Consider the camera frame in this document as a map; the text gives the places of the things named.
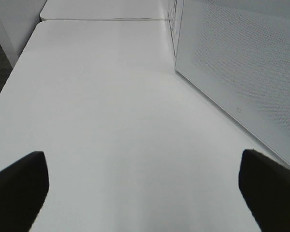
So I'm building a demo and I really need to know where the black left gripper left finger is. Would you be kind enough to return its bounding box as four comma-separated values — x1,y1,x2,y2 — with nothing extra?
0,151,50,232

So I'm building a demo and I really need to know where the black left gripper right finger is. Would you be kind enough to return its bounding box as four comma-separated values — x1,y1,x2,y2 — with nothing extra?
238,149,290,232

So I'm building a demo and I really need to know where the white microwave door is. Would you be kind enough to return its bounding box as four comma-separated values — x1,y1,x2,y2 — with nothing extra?
175,0,290,166

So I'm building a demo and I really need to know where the white microwave oven body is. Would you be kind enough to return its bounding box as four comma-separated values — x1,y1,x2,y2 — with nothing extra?
167,0,184,57

